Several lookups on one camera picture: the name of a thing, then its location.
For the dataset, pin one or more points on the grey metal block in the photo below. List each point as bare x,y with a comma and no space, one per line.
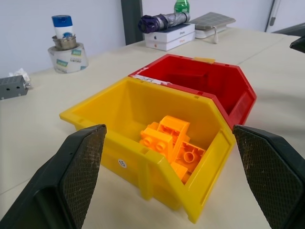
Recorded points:
12,87

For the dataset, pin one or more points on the white phone box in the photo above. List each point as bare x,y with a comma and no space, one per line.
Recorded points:
171,32
174,44

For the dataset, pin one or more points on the orange studded toy brick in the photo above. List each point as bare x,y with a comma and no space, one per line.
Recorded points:
156,140

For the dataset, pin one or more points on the orange toy brick round hole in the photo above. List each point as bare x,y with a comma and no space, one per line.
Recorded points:
190,155

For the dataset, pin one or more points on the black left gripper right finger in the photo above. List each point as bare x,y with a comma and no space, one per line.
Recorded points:
269,171

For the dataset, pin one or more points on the white bottle blue cap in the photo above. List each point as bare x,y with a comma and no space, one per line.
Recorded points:
62,25

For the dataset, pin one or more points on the orange arched toy brick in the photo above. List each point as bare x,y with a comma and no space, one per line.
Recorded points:
175,127

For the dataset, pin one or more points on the folded purple grey umbrella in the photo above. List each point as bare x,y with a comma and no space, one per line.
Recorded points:
162,21

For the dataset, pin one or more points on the red plastic storage bin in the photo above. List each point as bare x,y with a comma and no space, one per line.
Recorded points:
238,78

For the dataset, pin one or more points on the orange flat toy brick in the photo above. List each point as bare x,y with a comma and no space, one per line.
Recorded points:
179,172

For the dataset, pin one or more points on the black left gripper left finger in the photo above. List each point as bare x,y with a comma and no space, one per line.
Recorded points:
47,181

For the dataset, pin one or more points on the black machine corner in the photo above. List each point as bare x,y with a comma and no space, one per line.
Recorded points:
299,45

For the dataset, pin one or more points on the clear printed tape roll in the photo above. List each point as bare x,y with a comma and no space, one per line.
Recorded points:
69,59

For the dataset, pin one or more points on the dark grey pillar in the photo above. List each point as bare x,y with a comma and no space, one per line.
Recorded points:
131,21

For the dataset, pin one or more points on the grey metal stand pole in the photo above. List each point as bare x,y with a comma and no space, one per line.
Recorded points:
272,14

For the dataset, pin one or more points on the green plastic bottle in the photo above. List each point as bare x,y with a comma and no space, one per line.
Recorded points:
182,6

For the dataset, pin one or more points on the yellow plastic storage bin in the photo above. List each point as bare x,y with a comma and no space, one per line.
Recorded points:
124,105

